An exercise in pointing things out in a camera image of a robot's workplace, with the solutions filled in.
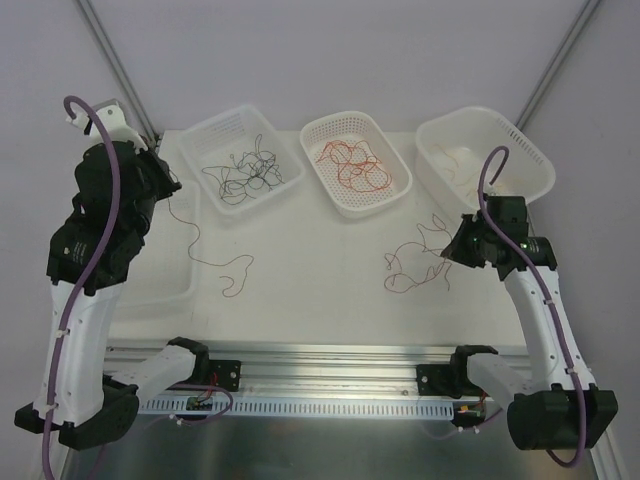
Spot long black cable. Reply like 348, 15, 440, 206
232, 133, 286, 194

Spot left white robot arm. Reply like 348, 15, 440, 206
14, 141, 210, 451

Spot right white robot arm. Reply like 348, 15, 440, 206
441, 195, 618, 452

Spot large white perforated basket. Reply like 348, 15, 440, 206
118, 180, 200, 308

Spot translucent white perforated basket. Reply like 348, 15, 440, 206
177, 104, 305, 217

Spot solid white plastic bin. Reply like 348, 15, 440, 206
415, 106, 556, 220

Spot oval white perforated basket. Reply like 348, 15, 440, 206
299, 111, 413, 220

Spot aluminium frame post left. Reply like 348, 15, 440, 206
73, 0, 161, 147

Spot aluminium frame post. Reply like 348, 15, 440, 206
515, 0, 603, 131
73, 0, 161, 147

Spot yellow cables in bin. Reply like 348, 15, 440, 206
429, 143, 501, 201

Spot orange cables in oval basket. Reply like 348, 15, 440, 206
314, 138, 394, 194

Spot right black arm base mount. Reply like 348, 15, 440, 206
415, 363, 483, 399

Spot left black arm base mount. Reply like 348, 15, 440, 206
170, 360, 242, 392

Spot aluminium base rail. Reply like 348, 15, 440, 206
102, 339, 551, 401

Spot white slotted cable duct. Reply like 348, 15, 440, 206
139, 393, 454, 421

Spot aluminium frame post right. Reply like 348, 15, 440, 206
515, 0, 603, 131

